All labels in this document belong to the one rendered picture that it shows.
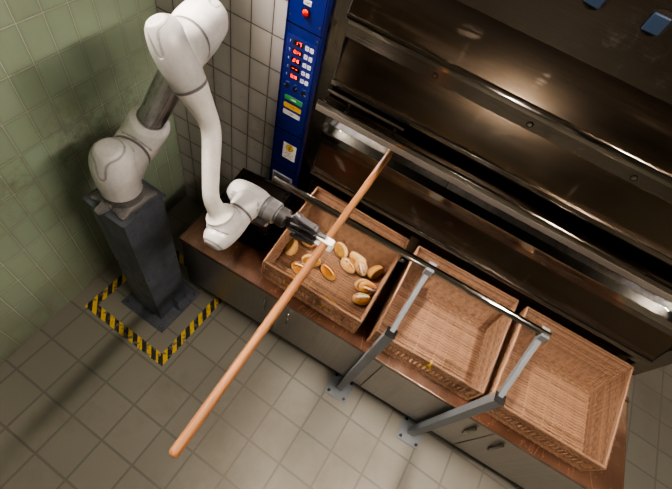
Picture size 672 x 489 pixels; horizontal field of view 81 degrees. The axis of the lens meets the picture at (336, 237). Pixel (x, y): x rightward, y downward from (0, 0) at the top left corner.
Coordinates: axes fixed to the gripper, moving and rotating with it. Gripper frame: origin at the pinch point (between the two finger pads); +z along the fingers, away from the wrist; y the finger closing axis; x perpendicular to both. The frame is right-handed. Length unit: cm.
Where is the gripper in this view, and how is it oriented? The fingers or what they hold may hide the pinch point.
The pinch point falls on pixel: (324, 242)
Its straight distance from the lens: 145.0
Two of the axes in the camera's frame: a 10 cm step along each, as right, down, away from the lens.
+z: 8.5, 5.1, -1.1
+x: -4.8, 6.7, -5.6
